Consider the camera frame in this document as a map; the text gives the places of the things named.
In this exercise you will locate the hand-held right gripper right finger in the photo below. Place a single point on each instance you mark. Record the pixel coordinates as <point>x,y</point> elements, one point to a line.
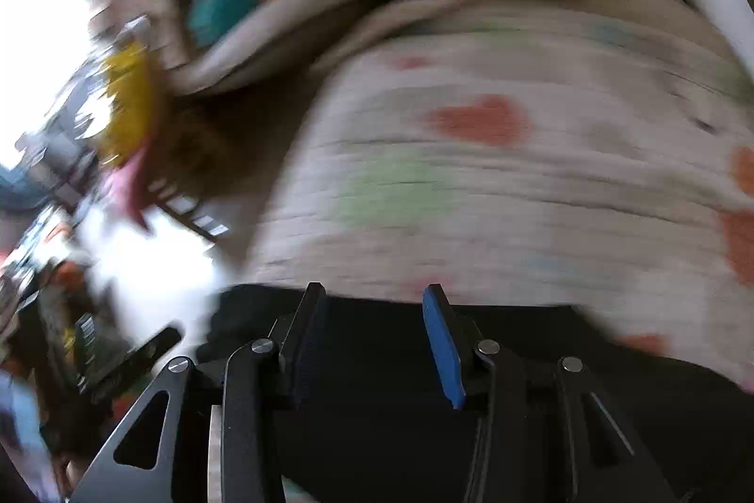
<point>443,344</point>

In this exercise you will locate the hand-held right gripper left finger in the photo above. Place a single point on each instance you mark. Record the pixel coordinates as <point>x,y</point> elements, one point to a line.
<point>311,326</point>

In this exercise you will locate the black pants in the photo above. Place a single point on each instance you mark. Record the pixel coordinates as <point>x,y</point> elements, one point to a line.
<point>383,420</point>

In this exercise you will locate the heart print bed sheet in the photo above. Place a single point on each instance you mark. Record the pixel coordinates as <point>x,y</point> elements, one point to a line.
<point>500,155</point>

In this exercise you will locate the pink cloth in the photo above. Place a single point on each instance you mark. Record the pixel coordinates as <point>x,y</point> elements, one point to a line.
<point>134,188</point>

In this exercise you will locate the yellow cloth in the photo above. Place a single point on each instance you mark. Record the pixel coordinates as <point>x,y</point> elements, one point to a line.
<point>126,102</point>

